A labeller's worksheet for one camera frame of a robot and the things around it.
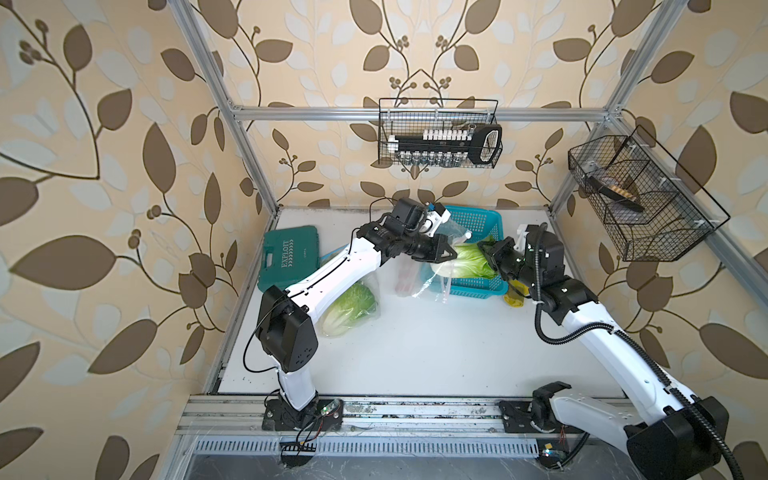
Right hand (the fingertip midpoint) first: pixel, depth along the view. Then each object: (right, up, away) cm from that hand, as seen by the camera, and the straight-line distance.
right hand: (475, 242), depth 76 cm
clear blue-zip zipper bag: (-28, -13, +22) cm, 38 cm away
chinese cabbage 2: (-1, -5, -2) cm, 5 cm away
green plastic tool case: (-58, -5, +26) cm, 63 cm away
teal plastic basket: (+7, +6, +36) cm, 37 cm away
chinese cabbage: (-32, -19, +8) cm, 38 cm away
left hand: (-6, -2, -2) cm, 7 cm away
